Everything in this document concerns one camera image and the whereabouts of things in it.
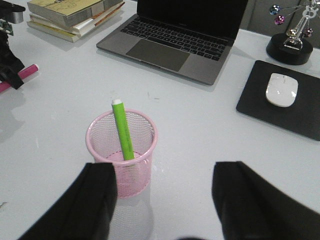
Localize black mouse pad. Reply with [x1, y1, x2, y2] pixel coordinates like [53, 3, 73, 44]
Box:
[236, 60, 320, 141]

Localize pink highlighter pen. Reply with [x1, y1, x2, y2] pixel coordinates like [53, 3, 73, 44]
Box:
[0, 64, 39, 93]

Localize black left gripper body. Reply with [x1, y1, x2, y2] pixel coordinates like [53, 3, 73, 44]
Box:
[0, 0, 25, 74]

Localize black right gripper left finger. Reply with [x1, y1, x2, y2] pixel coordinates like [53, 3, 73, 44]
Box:
[20, 163, 118, 240]

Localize middle white book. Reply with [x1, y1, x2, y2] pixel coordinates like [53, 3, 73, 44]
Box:
[29, 1, 125, 38]

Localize green highlighter pen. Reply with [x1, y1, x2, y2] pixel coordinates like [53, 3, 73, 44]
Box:
[111, 99, 135, 161]

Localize white computer mouse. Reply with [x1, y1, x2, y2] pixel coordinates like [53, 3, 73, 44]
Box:
[265, 72, 299, 108]

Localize grey laptop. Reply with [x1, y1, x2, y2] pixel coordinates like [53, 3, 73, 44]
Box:
[96, 0, 248, 86]

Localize top yellow book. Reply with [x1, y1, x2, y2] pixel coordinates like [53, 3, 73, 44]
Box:
[27, 0, 122, 27]

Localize yellow book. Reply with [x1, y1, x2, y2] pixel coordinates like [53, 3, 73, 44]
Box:
[27, 20, 80, 43]
[27, 0, 122, 27]

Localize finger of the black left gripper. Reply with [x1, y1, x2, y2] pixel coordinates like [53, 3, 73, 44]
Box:
[0, 64, 25, 90]

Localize bottom yellow book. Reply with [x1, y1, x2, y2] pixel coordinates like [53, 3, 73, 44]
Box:
[27, 20, 80, 43]

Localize ferris wheel desk ornament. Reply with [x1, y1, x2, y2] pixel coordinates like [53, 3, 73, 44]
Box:
[266, 0, 320, 65]

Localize pink mesh pen holder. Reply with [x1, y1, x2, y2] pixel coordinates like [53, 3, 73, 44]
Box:
[85, 108, 159, 200]

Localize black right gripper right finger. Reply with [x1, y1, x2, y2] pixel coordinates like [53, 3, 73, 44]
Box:
[212, 161, 320, 240]

